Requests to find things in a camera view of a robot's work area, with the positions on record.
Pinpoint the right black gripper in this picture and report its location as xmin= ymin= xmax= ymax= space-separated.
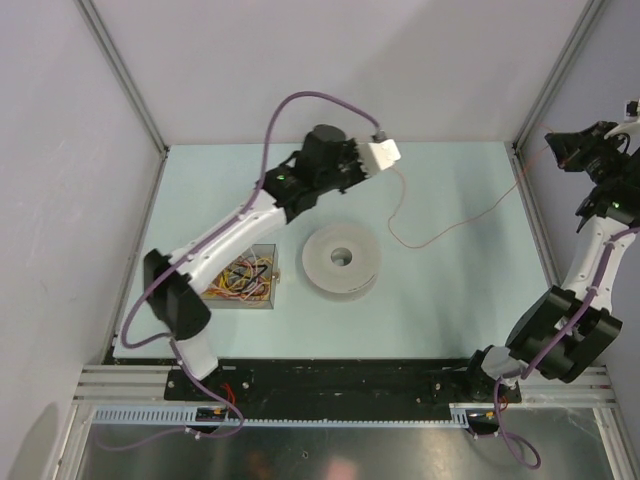
xmin=546 ymin=121 xmax=628 ymax=189

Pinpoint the thin orange wire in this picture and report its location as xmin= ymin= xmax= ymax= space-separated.
xmin=387 ymin=127 xmax=566 ymax=250

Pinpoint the grey perforated cable spool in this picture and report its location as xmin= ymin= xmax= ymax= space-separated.
xmin=301 ymin=223 xmax=382 ymax=302

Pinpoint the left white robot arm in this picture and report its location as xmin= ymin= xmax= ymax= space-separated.
xmin=143 ymin=125 xmax=379 ymax=400

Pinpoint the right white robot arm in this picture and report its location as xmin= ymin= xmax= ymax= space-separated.
xmin=461 ymin=116 xmax=639 ymax=401

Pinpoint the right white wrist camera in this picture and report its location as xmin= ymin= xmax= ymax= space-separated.
xmin=604 ymin=99 xmax=640 ymax=139

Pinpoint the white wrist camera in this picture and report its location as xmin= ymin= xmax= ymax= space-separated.
xmin=604 ymin=99 xmax=640 ymax=139
xmin=358 ymin=139 xmax=401 ymax=176

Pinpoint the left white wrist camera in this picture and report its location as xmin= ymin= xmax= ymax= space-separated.
xmin=358 ymin=139 xmax=401 ymax=176

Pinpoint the tangled coloured wires bundle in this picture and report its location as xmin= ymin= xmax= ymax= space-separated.
xmin=204 ymin=254 xmax=277 ymax=304

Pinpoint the clear plastic cable box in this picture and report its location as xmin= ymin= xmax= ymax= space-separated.
xmin=201 ymin=244 xmax=281 ymax=310

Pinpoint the right aluminium frame post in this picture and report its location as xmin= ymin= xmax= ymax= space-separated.
xmin=511 ymin=0 xmax=611 ymax=154

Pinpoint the aluminium frame post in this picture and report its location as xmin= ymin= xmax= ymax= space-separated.
xmin=511 ymin=0 xmax=611 ymax=154
xmin=74 ymin=0 xmax=168 ymax=154

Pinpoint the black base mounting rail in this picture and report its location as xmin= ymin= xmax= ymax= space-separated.
xmin=163 ymin=355 xmax=524 ymax=421

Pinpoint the white slotted cable duct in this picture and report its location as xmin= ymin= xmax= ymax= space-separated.
xmin=93 ymin=403 xmax=497 ymax=428

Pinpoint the left aluminium frame post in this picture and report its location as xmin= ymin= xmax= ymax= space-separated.
xmin=74 ymin=0 xmax=168 ymax=154

